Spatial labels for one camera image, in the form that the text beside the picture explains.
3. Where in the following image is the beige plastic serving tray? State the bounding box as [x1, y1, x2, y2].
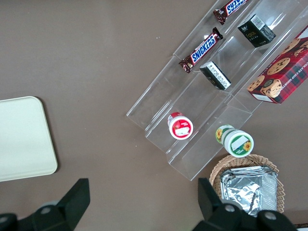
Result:
[0, 96, 59, 182]

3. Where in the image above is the foil tray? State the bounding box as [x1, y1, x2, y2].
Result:
[219, 165, 279, 218]

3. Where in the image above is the red lid yogurt cup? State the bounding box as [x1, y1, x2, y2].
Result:
[167, 111, 194, 141]

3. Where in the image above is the small black carton box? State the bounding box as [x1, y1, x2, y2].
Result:
[237, 13, 277, 49]
[199, 61, 232, 91]

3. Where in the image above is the Snickers chocolate bar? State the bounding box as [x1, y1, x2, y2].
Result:
[212, 0, 250, 26]
[178, 26, 224, 74]

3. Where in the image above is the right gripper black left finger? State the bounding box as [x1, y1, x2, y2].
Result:
[18, 178, 91, 231]

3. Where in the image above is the red plaid cookie box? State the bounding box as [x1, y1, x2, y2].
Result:
[246, 25, 308, 105]

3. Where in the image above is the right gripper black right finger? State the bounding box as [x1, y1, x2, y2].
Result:
[192, 177, 243, 231]

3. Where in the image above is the green lid yogurt cup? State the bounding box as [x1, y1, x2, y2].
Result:
[214, 124, 255, 157]

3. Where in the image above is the clear acrylic step stand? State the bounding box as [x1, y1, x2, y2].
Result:
[125, 0, 308, 182]

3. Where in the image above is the light wicker basket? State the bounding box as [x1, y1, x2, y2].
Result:
[209, 154, 285, 215]

